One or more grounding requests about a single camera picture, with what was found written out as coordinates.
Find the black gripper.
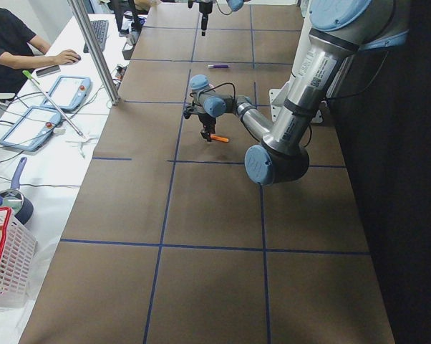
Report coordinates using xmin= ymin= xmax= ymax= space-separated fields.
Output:
xmin=198 ymin=0 xmax=213 ymax=37
xmin=198 ymin=114 xmax=216 ymax=142

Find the orange highlighter pen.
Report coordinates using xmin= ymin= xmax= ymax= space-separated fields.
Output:
xmin=210 ymin=135 xmax=230 ymax=143

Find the purple highlighter pen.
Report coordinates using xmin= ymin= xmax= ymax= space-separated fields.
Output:
xmin=207 ymin=64 xmax=230 ymax=70

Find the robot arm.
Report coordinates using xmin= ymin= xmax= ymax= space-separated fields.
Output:
xmin=197 ymin=0 xmax=245 ymax=37
xmin=183 ymin=1 xmax=410 ymax=186

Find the white pillar with base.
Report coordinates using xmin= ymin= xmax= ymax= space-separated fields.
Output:
xmin=269 ymin=1 xmax=311 ymax=122

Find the black keyboard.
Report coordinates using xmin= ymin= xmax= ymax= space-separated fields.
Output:
xmin=90 ymin=19 xmax=109 ymax=52

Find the upper teach pendant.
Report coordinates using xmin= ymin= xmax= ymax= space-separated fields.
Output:
xmin=47 ymin=75 xmax=92 ymax=113

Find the teach pendant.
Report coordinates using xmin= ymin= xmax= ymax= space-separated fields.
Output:
xmin=47 ymin=75 xmax=92 ymax=113
xmin=0 ymin=106 xmax=62 ymax=152

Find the black smartphone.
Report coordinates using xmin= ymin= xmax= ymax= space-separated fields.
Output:
xmin=36 ymin=65 xmax=61 ymax=77

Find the lower teach pendant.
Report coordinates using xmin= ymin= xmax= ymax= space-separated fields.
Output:
xmin=0 ymin=106 xmax=62 ymax=152

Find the metal rod green tip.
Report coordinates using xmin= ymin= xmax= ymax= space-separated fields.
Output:
xmin=22 ymin=70 xmax=87 ymax=140

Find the person in black shirt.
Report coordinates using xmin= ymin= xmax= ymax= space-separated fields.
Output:
xmin=0 ymin=8 xmax=81 ymax=93

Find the blue frying pan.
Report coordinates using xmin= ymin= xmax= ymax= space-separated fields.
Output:
xmin=0 ymin=157 xmax=34 ymax=224

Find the white red plastic basket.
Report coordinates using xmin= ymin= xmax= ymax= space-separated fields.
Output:
xmin=0 ymin=207 xmax=37 ymax=312

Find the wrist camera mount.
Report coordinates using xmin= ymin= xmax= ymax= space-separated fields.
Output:
xmin=183 ymin=102 xmax=204 ymax=120
xmin=187 ymin=0 xmax=198 ymax=9

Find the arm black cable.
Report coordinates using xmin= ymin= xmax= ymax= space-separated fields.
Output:
xmin=189 ymin=82 xmax=238 ymax=108

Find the aluminium frame post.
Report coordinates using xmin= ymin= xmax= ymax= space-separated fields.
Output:
xmin=67 ymin=0 xmax=120 ymax=105

